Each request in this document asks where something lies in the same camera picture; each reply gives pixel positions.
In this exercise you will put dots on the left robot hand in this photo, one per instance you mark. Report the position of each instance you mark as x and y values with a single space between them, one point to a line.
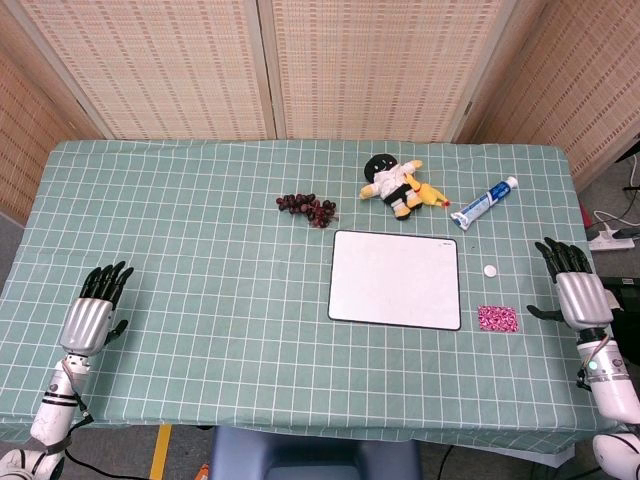
89 320

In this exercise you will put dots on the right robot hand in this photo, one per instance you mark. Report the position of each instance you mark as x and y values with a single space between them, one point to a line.
582 297

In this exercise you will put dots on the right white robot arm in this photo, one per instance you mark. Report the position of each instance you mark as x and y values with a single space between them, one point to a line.
607 390

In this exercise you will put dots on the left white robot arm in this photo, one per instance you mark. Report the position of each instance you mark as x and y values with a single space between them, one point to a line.
52 400

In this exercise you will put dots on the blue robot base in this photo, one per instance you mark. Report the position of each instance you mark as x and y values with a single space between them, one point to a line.
315 454

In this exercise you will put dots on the small white round disc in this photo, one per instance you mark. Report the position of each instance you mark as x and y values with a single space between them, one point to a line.
490 271

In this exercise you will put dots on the white power strip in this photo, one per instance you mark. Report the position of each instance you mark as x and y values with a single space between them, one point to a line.
610 240

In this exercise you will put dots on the blue and white toothpaste tube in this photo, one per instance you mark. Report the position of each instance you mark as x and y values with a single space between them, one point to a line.
482 203

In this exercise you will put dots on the green checkered tablecloth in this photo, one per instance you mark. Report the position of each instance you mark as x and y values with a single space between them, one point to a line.
250 300

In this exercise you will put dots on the yellow rubber chicken toy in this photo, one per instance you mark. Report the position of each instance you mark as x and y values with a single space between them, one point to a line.
429 194

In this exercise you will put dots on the plush doll with black head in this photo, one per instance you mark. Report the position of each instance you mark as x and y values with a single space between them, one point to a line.
392 185

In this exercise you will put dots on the dark red grape bunch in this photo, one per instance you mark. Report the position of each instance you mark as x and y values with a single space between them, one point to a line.
307 206

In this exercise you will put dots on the woven folding screen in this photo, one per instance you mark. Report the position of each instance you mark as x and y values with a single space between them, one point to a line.
320 65

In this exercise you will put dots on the white board with black edge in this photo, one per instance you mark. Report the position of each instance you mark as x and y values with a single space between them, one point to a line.
394 280

